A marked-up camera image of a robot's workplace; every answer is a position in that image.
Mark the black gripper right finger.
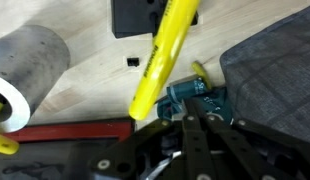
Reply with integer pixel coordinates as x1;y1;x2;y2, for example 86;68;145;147
200;113;310;180

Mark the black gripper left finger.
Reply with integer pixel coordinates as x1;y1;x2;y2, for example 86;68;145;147
89;100;215;180

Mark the yellow T-handle hex key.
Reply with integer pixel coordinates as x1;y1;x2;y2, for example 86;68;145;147
129;0;201;120

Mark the black wedge key stand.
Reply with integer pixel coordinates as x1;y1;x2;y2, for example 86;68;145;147
111;0;200;40

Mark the grey metal tin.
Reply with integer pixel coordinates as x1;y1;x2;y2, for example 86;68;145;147
0;25;70;133

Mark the dark grey felt panel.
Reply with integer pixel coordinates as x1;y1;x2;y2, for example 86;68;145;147
220;6;310;142

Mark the teal plastic bag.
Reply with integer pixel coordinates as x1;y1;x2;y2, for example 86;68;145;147
156;60;234;124

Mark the red black microwave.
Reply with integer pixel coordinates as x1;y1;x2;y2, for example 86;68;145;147
0;119;135;180

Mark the small black clip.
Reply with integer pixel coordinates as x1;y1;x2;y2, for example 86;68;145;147
127;58;140;67

